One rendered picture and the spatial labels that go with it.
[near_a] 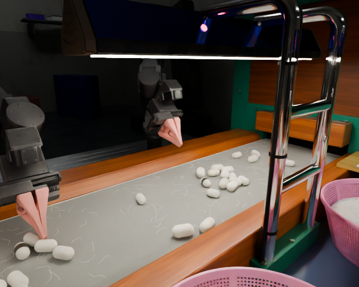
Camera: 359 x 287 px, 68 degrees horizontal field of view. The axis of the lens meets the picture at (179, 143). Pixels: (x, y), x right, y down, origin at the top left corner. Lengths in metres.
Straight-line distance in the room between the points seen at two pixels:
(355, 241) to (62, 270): 0.48
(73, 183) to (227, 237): 0.38
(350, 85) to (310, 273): 0.59
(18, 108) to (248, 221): 0.43
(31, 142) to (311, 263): 0.53
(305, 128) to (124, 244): 0.68
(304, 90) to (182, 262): 0.76
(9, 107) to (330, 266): 0.62
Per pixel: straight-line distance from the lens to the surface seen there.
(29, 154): 0.46
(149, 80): 0.74
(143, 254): 0.46
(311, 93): 1.00
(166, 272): 0.39
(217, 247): 0.43
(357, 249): 0.59
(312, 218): 0.60
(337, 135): 0.91
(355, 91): 0.96
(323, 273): 0.58
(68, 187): 0.66
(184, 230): 0.48
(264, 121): 1.01
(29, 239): 0.52
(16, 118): 0.50
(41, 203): 0.50
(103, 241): 0.50
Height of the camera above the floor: 1.03
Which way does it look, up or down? 17 degrees down
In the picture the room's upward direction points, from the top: straight up
